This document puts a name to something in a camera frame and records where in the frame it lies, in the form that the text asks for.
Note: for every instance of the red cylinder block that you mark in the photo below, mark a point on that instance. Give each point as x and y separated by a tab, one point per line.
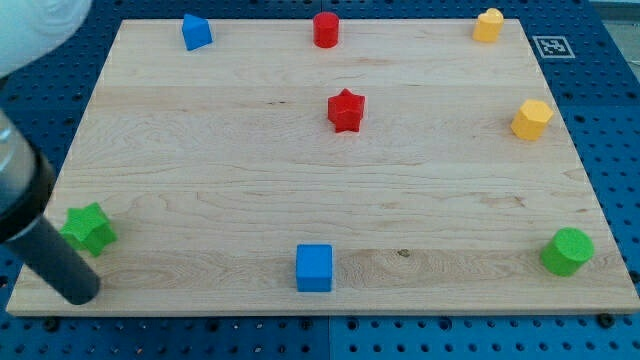
326	29

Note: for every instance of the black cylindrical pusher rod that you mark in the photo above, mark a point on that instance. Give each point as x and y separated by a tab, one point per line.
41	247

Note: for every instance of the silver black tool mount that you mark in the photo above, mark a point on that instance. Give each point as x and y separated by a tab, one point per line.
27	180

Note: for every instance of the blue cube block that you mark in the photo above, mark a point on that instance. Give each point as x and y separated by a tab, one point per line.
314	267

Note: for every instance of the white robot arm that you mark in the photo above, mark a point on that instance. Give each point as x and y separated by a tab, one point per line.
31	29

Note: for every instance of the green star block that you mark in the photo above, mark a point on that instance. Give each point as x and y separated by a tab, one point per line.
88	229

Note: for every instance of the yellow hexagon block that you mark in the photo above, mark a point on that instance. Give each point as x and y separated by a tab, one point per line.
531	119

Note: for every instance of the wooden board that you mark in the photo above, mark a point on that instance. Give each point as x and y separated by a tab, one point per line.
213	165

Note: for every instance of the yellow heart block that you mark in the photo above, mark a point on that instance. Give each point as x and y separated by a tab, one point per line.
488	26

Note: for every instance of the white fiducial marker tag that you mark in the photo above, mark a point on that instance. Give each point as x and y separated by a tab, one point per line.
553	47

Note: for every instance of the red star block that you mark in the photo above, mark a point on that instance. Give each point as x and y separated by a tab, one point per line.
346	111

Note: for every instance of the green cylinder block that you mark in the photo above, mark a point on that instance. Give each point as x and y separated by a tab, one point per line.
567	251

